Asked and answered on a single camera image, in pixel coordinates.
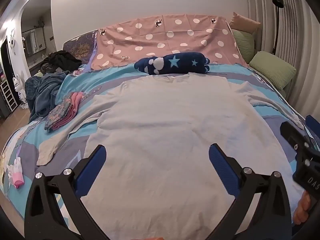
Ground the white long-sleeve shirt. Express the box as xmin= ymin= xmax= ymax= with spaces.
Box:
xmin=37 ymin=72 xmax=307 ymax=240

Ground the blue patterned duvet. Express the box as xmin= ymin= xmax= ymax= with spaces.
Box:
xmin=0 ymin=62 xmax=314 ymax=240

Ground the purple floral pillow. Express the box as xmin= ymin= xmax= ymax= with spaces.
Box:
xmin=62 ymin=29 xmax=98 ymax=67

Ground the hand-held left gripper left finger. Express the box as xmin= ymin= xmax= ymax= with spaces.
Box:
xmin=24 ymin=144 xmax=110 ymax=240

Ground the peach pillow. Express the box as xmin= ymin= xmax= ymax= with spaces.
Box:
xmin=229 ymin=12 xmax=261 ymax=34

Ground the large green pillow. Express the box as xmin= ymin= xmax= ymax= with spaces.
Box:
xmin=249 ymin=51 xmax=297 ymax=90

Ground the black wall screen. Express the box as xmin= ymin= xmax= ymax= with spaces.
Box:
xmin=1 ymin=36 xmax=12 ymax=80

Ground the white wire rack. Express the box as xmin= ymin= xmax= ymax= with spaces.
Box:
xmin=0 ymin=81 xmax=18 ymax=113

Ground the white cat figurine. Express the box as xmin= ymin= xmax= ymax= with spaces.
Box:
xmin=12 ymin=71 xmax=27 ymax=110

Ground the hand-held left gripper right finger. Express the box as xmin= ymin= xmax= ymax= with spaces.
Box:
xmin=209 ymin=143 xmax=293 ymax=240

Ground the black floor lamp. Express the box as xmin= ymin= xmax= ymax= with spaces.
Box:
xmin=272 ymin=0 xmax=284 ymax=55

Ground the person's right hand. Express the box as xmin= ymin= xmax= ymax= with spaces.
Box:
xmin=293 ymin=191 xmax=312 ymax=225

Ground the pile of black clothes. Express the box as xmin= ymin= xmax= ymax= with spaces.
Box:
xmin=40 ymin=51 xmax=82 ymax=75

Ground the small green pillow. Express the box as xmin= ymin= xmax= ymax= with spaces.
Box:
xmin=231 ymin=29 xmax=255 ymax=64

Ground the folded floral pink clothes stack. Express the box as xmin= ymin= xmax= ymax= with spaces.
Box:
xmin=44 ymin=92 xmax=84 ymax=131

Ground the pink and white glove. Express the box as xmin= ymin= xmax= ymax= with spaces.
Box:
xmin=6 ymin=156 xmax=25 ymax=189

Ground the navy star print blanket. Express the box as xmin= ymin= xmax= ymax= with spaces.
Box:
xmin=134 ymin=52 xmax=211 ymax=75

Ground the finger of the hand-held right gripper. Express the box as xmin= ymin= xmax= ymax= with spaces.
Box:
xmin=279 ymin=121 xmax=313 ymax=153
xmin=305 ymin=115 xmax=320 ymax=132

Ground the pink polka dot sheet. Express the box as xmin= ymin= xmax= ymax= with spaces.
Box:
xmin=90 ymin=13 xmax=249 ymax=70

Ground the dark blue fleece blanket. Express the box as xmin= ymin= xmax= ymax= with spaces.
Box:
xmin=24 ymin=71 xmax=72 ymax=123

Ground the mirror cabinet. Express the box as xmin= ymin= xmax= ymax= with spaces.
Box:
xmin=22 ymin=27 xmax=47 ymax=57

